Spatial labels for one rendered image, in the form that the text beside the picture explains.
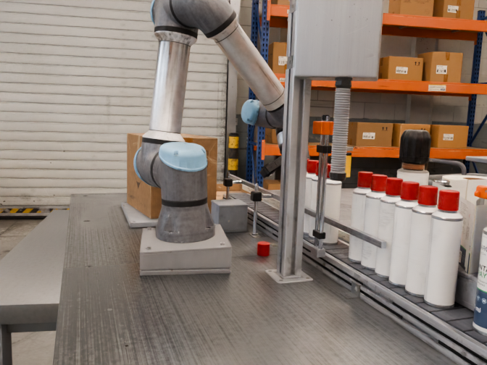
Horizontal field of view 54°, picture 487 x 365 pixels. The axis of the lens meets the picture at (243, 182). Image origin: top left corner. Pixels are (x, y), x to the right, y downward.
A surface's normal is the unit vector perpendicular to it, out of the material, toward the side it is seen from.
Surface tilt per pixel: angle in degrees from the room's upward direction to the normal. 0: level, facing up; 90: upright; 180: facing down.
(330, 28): 90
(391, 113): 90
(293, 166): 90
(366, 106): 90
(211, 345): 0
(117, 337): 0
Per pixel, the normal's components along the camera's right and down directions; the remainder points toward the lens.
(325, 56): -0.28, 0.13
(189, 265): 0.18, 0.14
